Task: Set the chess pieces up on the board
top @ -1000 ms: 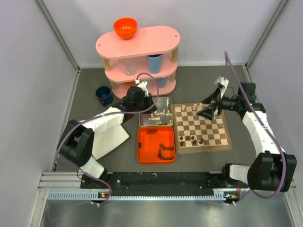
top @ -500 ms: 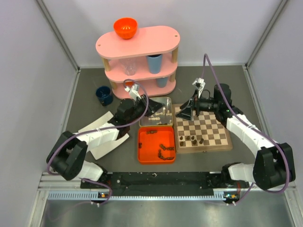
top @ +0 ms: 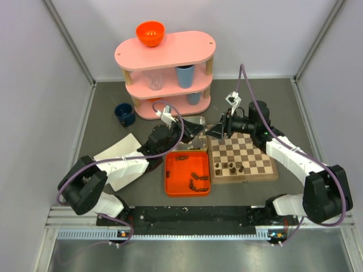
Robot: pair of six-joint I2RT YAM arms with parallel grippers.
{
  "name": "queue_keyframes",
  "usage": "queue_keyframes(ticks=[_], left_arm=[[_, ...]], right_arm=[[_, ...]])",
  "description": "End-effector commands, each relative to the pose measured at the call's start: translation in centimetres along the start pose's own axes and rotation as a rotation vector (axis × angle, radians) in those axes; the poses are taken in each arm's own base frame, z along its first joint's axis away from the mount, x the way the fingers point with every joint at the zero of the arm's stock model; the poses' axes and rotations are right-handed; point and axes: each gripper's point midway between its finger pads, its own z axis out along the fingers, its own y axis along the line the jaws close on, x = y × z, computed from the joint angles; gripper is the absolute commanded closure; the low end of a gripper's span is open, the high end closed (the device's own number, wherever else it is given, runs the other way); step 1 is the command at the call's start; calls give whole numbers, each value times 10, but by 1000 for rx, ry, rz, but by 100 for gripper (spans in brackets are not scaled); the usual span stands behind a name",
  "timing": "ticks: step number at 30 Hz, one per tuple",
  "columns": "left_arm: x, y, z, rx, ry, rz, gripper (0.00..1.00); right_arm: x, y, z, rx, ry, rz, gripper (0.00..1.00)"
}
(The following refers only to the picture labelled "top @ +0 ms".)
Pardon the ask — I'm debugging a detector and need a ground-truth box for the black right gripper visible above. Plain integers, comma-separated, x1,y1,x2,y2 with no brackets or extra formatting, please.
205,108,256,141

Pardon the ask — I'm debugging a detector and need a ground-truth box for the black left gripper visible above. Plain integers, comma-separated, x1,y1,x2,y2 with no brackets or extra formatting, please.
159,116,206,156

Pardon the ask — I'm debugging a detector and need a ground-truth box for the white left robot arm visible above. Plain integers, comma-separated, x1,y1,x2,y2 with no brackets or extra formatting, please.
58,117,206,225

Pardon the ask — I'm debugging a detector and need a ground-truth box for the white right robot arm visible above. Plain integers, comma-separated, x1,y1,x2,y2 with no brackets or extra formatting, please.
206,101,353,225

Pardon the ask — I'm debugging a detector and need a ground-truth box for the wooden chess board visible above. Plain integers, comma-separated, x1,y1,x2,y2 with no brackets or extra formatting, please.
206,133,279,184

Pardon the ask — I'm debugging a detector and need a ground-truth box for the blue cup bottom shelf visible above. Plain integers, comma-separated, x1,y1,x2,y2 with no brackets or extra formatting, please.
187,92,202,105

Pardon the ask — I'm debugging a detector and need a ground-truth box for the blue cup shelf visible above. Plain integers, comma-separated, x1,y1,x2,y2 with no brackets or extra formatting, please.
175,65,195,89
187,92,202,105

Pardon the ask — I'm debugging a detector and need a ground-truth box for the orange tin box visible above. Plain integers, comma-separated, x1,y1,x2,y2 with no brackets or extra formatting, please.
164,151,211,197

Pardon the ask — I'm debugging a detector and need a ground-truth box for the pink three-tier shelf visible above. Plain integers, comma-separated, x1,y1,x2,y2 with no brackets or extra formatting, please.
115,31,216,120

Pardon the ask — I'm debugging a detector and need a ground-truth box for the blue cup middle shelf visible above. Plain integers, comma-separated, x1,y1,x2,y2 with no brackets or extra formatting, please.
175,65,195,89

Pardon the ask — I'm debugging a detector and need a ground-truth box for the clear glass cup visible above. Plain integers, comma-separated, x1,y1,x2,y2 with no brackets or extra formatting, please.
143,69,164,91

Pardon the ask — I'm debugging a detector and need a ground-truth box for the white paper sheet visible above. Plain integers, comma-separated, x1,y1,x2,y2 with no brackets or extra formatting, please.
94,133,142,192

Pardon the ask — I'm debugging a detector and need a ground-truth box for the dark blue mug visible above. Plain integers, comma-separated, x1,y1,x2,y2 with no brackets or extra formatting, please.
114,103,136,128

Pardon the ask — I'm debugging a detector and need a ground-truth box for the orange bowl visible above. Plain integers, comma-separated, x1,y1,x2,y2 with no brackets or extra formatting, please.
136,21,165,47

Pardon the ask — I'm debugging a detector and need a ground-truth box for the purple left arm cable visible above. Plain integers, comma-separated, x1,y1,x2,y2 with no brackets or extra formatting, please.
56,100,185,250

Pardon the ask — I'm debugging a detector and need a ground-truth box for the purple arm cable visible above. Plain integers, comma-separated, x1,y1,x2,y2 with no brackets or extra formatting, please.
235,63,348,247
56,100,185,250

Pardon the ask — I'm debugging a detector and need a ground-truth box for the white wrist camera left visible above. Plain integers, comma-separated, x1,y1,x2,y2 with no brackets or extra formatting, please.
156,105,175,126

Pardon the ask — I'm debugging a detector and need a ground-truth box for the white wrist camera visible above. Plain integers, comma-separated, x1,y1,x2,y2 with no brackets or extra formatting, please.
225,91,241,116
156,105,175,126

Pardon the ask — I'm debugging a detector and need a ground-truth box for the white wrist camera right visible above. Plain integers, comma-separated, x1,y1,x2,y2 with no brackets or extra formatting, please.
225,91,241,116

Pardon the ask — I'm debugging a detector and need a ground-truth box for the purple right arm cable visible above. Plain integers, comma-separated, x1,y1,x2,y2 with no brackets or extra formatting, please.
235,63,348,247

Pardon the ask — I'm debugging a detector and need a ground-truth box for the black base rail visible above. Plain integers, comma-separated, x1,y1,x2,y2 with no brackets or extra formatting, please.
96,205,290,235

